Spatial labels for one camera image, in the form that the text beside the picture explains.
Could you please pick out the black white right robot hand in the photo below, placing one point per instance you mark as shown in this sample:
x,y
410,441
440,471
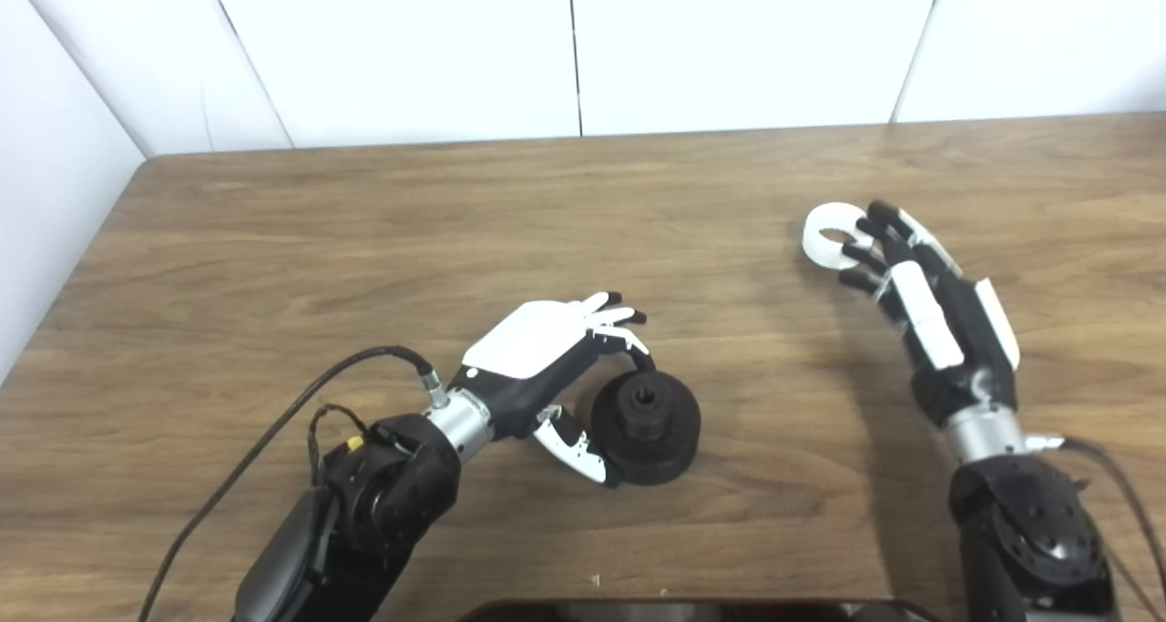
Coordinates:
x,y
966,349

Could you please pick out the round black plastic part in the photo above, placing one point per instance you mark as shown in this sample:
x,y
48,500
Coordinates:
x,y
658,449

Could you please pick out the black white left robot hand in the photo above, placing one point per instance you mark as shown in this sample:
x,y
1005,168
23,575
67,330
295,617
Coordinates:
x,y
528,349

